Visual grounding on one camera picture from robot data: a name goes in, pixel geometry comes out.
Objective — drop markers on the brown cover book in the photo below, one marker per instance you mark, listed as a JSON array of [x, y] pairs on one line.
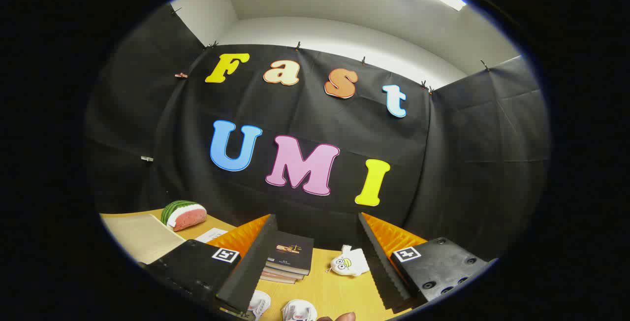
[[275, 277]]

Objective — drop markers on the white portrait cover book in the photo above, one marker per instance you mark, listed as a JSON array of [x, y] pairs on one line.
[[210, 235]]

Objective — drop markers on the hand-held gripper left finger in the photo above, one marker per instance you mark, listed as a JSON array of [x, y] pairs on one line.
[[246, 272]]

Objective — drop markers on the black cover book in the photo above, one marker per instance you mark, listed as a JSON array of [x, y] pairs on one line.
[[293, 252]]

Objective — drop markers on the white plush toy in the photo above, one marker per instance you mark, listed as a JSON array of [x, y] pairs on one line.
[[350, 263]]

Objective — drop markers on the cream fabric storage box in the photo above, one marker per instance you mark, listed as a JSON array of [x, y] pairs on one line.
[[140, 237]]

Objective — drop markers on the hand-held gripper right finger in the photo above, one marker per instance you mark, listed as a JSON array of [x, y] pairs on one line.
[[381, 267]]

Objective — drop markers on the white canvas shoe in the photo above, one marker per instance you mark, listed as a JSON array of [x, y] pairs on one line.
[[298, 310], [259, 304]]

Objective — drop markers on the grey cover book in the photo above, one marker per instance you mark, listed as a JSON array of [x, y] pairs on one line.
[[285, 272]]

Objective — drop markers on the watermelon slice toy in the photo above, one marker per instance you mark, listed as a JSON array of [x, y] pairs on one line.
[[189, 216]]

